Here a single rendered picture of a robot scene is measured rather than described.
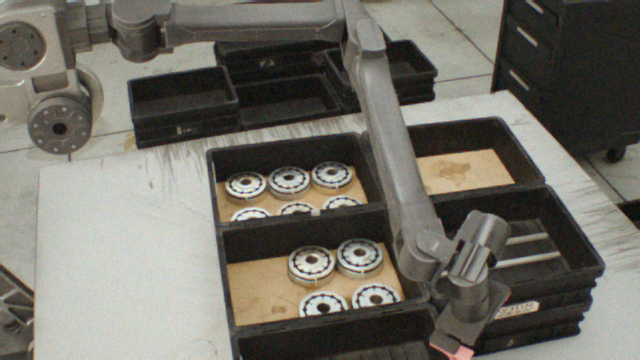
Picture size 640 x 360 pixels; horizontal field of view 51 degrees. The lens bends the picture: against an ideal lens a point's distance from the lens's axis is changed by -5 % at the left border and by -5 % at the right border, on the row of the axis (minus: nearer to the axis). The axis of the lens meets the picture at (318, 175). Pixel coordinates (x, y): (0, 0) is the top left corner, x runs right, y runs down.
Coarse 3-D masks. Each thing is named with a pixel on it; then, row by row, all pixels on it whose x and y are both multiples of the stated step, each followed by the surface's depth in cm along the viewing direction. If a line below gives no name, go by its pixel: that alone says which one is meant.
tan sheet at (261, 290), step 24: (240, 264) 158; (264, 264) 158; (336, 264) 158; (384, 264) 158; (240, 288) 152; (264, 288) 152; (288, 288) 152; (312, 288) 152; (336, 288) 152; (240, 312) 146; (264, 312) 146; (288, 312) 146
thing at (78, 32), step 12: (60, 0) 109; (60, 12) 108; (72, 12) 111; (84, 12) 111; (96, 12) 113; (60, 24) 109; (72, 24) 111; (84, 24) 111; (96, 24) 112; (60, 36) 110; (72, 36) 111; (84, 36) 112; (96, 36) 113; (108, 36) 114; (72, 48) 113; (84, 48) 114; (72, 60) 114
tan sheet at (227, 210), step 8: (352, 168) 186; (352, 176) 183; (216, 184) 180; (224, 184) 180; (352, 184) 180; (224, 192) 178; (312, 192) 178; (344, 192) 178; (352, 192) 178; (360, 192) 178; (224, 200) 175; (264, 200) 175; (272, 200) 175; (280, 200) 175; (296, 200) 175; (304, 200) 175; (312, 200) 175; (320, 200) 175; (360, 200) 175; (224, 208) 173; (232, 208) 173; (240, 208) 173; (264, 208) 173; (272, 208) 173; (320, 208) 173; (224, 216) 170; (232, 216) 171
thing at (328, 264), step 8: (304, 248) 157; (312, 248) 158; (320, 248) 157; (296, 256) 155; (328, 256) 156; (296, 264) 153; (328, 264) 154; (296, 272) 151; (304, 272) 151; (312, 272) 151; (320, 272) 152; (328, 272) 151
